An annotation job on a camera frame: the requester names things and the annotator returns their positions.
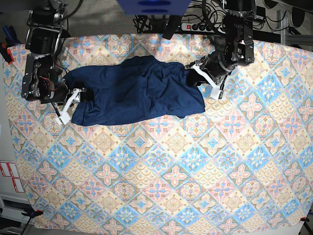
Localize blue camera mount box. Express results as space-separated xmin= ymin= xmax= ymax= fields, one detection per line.
xmin=117 ymin=0 xmax=191 ymax=15

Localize white power strip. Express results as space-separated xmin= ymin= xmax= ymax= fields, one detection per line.
xmin=177 ymin=23 xmax=219 ymax=36

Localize blue clamp bottom-left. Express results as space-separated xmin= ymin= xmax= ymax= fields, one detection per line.
xmin=21 ymin=209 xmax=43 ymax=218

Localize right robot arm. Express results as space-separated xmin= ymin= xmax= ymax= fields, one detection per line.
xmin=21 ymin=0 xmax=94 ymax=125

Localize black strap under mount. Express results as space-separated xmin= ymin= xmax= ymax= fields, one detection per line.
xmin=162 ymin=14 xmax=182 ymax=40

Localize red black clamp top-left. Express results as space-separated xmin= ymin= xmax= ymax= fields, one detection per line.
xmin=0 ymin=43 xmax=14 ymax=65

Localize patterned tile tablecloth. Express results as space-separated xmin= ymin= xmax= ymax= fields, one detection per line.
xmin=0 ymin=41 xmax=313 ymax=235

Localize blue long-sleeve T-shirt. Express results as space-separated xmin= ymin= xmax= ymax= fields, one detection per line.
xmin=64 ymin=56 xmax=205 ymax=126

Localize red clamp bottom-right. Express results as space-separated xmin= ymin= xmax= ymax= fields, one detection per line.
xmin=300 ymin=217 xmax=310 ymax=222

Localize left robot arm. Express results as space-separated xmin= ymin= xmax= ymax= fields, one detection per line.
xmin=185 ymin=0 xmax=256 ymax=100

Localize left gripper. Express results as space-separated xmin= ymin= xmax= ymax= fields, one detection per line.
xmin=184 ymin=51 xmax=232 ymax=100

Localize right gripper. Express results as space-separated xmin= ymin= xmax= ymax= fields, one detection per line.
xmin=40 ymin=82 xmax=94 ymax=125

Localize red white labels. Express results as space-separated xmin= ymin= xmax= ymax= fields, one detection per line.
xmin=0 ymin=161 xmax=24 ymax=193

